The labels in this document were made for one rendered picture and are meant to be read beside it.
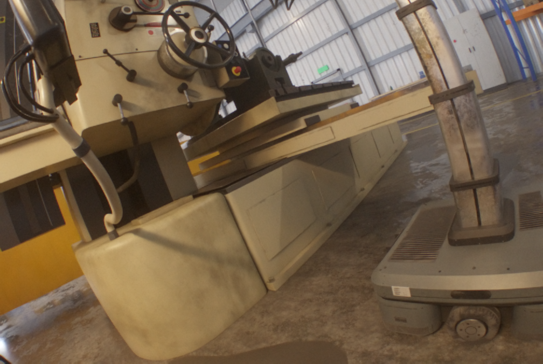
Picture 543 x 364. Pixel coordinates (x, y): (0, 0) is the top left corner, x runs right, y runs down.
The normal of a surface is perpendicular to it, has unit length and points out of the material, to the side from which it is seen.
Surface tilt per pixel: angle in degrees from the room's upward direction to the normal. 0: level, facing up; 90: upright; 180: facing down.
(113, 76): 90
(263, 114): 90
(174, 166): 90
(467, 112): 90
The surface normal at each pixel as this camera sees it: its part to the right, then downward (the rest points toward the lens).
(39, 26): 0.51, -0.15
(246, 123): -0.62, 0.29
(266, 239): 0.69, -0.23
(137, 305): 0.18, -0.01
